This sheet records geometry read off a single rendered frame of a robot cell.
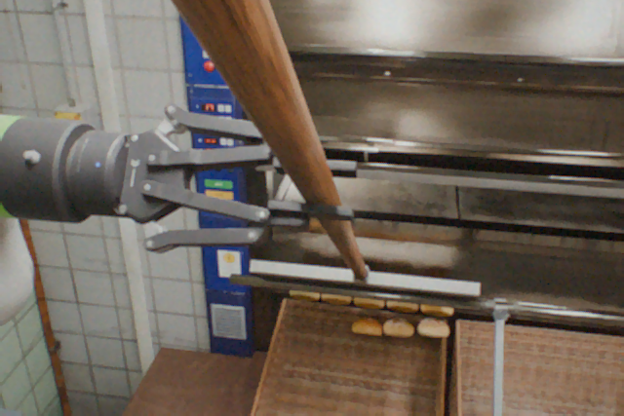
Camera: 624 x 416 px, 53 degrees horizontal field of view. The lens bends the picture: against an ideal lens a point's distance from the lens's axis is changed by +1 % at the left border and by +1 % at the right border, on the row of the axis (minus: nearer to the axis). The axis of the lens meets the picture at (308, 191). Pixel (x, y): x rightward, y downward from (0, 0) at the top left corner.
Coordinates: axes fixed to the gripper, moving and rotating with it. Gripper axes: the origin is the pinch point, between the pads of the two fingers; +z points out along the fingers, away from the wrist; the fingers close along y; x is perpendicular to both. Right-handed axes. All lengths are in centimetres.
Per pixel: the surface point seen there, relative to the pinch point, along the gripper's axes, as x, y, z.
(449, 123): -123, -47, 21
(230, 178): -136, -29, -44
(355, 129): -124, -44, -6
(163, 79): -120, -55, -65
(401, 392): -172, 33, 14
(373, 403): -167, 37, 5
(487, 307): -116, 4, 32
